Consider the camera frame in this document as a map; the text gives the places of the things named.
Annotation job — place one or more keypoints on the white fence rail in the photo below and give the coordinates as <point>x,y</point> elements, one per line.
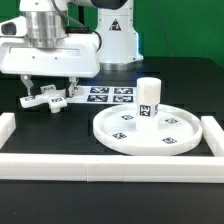
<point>92,168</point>
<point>7,127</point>
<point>213,135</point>

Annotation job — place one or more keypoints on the sheet of fiducial markers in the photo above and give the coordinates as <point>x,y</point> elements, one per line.
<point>103,95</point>

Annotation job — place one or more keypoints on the white left fence rail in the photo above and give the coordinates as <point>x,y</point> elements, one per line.
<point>7,127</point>

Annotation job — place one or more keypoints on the white front fence rail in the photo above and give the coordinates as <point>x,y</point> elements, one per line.
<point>92,168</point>

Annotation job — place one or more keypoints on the white round table top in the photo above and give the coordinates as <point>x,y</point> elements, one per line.
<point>171,131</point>

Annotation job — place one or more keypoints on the white cross-shaped table base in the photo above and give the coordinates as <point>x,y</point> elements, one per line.
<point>56,99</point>

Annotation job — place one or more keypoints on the white right fence rail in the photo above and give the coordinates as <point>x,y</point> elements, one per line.
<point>213,135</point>

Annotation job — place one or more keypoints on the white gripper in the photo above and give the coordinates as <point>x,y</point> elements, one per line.
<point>38,45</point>

